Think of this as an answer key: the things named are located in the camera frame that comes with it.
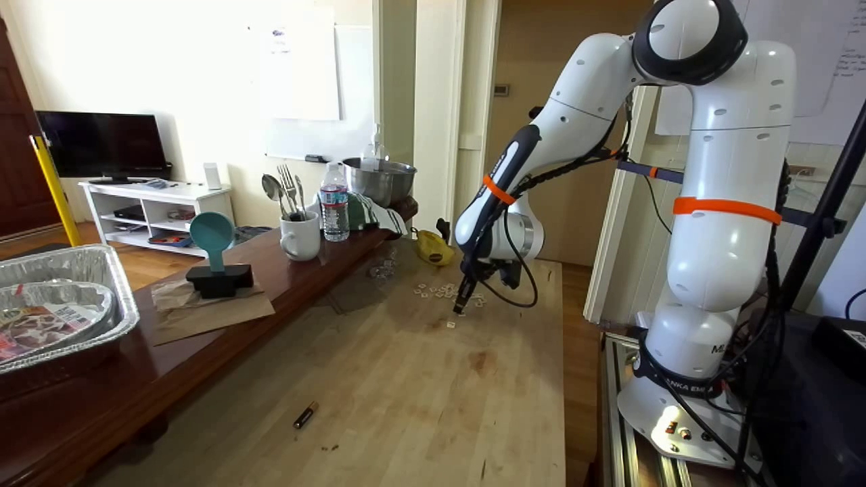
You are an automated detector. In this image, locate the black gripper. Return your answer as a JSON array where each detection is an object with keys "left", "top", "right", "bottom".
[{"left": 452, "top": 255, "right": 495, "bottom": 316}]

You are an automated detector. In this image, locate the yellow crumpled cloth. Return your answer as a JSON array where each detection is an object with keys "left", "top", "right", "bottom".
[{"left": 414, "top": 227, "right": 460, "bottom": 270}]

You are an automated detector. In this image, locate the green striped white towel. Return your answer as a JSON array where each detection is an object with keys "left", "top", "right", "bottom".
[{"left": 346, "top": 192, "right": 411, "bottom": 242}]

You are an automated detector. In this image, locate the large steel bowl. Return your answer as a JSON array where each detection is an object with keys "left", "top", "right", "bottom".
[{"left": 344, "top": 155, "right": 421, "bottom": 209}]

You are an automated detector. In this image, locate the clear plastic water bottle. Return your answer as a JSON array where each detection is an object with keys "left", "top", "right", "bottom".
[{"left": 316, "top": 159, "right": 354, "bottom": 247}]

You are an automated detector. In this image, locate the white mug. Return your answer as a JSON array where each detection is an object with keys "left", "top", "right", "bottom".
[{"left": 280, "top": 212, "right": 325, "bottom": 266}]

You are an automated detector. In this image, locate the white leaning panel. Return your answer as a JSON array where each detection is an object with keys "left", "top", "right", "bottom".
[{"left": 583, "top": 84, "right": 687, "bottom": 331}]

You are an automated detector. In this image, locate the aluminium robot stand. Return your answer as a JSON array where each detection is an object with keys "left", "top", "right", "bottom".
[{"left": 594, "top": 327, "right": 781, "bottom": 487}]

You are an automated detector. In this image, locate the metal spoon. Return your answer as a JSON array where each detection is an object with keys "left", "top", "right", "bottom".
[{"left": 261, "top": 170, "right": 291, "bottom": 219}]

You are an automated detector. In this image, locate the black horizontal rod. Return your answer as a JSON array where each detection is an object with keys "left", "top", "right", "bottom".
[{"left": 618, "top": 157, "right": 850, "bottom": 234}]

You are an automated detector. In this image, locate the brown cardboard sheet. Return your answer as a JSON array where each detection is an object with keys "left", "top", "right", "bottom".
[{"left": 147, "top": 270, "right": 280, "bottom": 349}]

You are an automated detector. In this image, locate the brown wooden door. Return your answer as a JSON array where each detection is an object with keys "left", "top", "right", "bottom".
[{"left": 484, "top": 0, "right": 657, "bottom": 270}]

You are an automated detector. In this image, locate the teal scoop on black base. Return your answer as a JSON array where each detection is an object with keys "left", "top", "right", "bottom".
[{"left": 184, "top": 209, "right": 258, "bottom": 301}]

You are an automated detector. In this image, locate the white shelf unit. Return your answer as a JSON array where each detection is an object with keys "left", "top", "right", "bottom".
[{"left": 80, "top": 176, "right": 238, "bottom": 264}]

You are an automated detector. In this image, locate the black tripod pole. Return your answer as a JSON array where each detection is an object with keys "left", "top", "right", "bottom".
[{"left": 777, "top": 96, "right": 866, "bottom": 314}]

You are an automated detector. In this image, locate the black equipment box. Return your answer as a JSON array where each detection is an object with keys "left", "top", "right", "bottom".
[{"left": 748, "top": 310, "right": 866, "bottom": 487}]

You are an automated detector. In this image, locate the dark wooden table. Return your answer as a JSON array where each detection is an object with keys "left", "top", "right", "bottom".
[{"left": 0, "top": 199, "right": 422, "bottom": 487}]

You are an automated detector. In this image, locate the black flat television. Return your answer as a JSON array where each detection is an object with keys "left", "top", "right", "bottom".
[{"left": 36, "top": 108, "right": 176, "bottom": 185}]

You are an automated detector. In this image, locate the yellow stick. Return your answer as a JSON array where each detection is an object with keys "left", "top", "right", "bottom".
[{"left": 28, "top": 134, "right": 85, "bottom": 250}]

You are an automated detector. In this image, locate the colourful paper sheet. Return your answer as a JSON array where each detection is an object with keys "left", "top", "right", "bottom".
[{"left": 0, "top": 278, "right": 116, "bottom": 365}]

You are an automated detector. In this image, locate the white sheet with writing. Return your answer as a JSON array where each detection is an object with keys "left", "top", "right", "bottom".
[{"left": 652, "top": 0, "right": 866, "bottom": 149}]

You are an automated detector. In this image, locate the aluminium foil tray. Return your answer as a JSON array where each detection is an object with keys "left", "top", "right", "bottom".
[{"left": 0, "top": 242, "right": 143, "bottom": 380}]

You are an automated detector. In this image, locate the dark brown wooden cabinet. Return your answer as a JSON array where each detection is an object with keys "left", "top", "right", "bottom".
[{"left": 0, "top": 17, "right": 68, "bottom": 238}]

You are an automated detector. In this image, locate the orange strap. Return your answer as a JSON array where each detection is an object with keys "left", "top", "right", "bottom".
[
  {"left": 480, "top": 174, "right": 521, "bottom": 209},
  {"left": 672, "top": 196, "right": 785, "bottom": 227}
]

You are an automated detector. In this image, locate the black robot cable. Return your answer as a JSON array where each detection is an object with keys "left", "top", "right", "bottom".
[{"left": 463, "top": 105, "right": 633, "bottom": 311}]

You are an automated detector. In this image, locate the wall whiteboard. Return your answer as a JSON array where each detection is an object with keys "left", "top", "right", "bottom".
[{"left": 235, "top": 17, "right": 381, "bottom": 169}]

